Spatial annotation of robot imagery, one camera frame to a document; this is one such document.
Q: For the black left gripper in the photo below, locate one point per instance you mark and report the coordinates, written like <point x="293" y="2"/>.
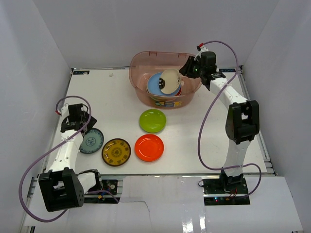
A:
<point x="87" y="122"/>

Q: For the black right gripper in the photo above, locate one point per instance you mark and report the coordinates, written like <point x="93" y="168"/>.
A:
<point x="186" y="70"/>

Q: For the cream plate with black flowers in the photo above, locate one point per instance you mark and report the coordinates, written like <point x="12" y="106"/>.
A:
<point x="169" y="81"/>

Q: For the small blue patterned plate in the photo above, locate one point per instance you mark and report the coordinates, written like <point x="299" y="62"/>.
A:
<point x="92" y="142"/>

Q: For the light blue plastic plate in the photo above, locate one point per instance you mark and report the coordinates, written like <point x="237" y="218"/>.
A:
<point x="153" y="86"/>

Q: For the pale yellow plastic plate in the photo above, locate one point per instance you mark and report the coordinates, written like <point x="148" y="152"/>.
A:
<point x="162" y="98"/>

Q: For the orange plastic plate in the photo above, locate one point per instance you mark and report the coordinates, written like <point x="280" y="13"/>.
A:
<point x="149" y="148"/>

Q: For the red plate with teal flower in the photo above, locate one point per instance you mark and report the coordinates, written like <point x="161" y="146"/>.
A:
<point x="179" y="91"/>

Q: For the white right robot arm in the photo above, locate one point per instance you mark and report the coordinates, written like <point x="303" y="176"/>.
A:
<point x="242" y="121"/>

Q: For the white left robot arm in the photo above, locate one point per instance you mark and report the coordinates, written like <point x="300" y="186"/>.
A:
<point x="61" y="187"/>

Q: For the pink translucent plastic bin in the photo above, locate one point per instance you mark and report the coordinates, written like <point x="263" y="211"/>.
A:
<point x="147" y="63"/>

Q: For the right dark table label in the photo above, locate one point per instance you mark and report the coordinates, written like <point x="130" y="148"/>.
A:
<point x="227" y="70"/>

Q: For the dark table label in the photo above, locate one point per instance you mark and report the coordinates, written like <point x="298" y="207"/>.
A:
<point x="227" y="70"/>
<point x="80" y="72"/>

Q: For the yellow patterned brown-rimmed plate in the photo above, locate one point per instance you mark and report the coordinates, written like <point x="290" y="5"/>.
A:
<point x="116" y="152"/>

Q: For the left dark table label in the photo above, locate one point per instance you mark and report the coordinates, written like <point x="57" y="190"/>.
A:
<point x="80" y="72"/>

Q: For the lime green plastic plate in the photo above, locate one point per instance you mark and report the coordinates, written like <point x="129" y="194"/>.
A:
<point x="152" y="121"/>

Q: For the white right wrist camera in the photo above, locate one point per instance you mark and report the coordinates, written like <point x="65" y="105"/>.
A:
<point x="201" y="48"/>

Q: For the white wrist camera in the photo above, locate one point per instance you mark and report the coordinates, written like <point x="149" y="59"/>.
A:
<point x="201" y="48"/>
<point x="64" y="111"/>

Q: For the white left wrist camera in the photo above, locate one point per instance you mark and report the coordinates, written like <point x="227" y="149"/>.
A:
<point x="64" y="111"/>

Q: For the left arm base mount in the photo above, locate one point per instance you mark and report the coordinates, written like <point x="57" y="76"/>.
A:
<point x="109" y="194"/>

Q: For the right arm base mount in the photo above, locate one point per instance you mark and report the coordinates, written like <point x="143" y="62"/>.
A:
<point x="216" y="195"/>

